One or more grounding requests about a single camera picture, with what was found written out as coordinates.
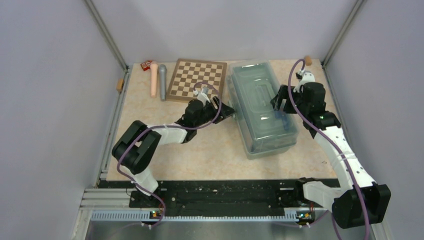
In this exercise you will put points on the pink microphone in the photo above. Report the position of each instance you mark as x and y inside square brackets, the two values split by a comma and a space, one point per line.
[154, 79]

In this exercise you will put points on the wooden block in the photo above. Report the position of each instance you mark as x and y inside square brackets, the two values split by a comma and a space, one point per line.
[308, 60]
[120, 85]

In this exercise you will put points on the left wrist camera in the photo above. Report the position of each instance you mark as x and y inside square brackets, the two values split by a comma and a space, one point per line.
[202, 95]

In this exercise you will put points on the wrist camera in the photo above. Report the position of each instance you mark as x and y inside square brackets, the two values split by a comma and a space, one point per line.
[202, 95]
[303, 77]

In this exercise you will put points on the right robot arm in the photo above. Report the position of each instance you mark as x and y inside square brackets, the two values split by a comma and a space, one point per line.
[359, 199]

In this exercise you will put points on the left wooden block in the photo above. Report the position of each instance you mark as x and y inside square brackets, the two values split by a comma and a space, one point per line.
[120, 85]

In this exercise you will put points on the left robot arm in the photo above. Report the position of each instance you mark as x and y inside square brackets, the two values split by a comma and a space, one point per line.
[136, 147]

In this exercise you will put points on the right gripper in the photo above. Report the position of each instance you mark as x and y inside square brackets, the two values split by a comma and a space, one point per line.
[276, 101]

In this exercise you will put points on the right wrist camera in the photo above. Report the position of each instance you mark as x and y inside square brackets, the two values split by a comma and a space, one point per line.
[303, 77]

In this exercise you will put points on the right wooden block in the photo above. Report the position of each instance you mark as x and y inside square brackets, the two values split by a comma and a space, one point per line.
[308, 60]

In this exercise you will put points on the grey microphone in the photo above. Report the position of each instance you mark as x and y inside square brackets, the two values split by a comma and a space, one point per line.
[162, 70]

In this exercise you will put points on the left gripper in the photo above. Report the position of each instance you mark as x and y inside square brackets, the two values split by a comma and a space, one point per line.
[226, 111]

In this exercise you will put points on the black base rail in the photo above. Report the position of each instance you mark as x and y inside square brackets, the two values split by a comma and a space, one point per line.
[216, 198]

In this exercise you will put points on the wooden chessboard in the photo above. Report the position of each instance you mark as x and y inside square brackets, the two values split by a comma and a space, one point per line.
[188, 72]

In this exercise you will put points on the red small packet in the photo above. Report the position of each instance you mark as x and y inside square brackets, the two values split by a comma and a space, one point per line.
[146, 65]

